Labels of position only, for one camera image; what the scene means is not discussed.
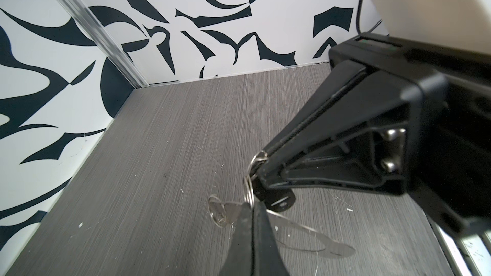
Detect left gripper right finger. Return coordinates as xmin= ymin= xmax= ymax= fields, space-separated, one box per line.
xmin=253 ymin=201 xmax=289 ymax=276

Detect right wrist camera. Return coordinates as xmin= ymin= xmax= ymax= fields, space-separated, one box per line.
xmin=372 ymin=0 xmax=490 ymax=55

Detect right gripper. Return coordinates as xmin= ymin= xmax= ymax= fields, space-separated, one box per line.
xmin=257 ymin=33 xmax=490 ymax=237

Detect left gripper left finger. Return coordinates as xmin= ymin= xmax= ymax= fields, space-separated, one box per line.
xmin=219 ymin=203 xmax=254 ymax=275

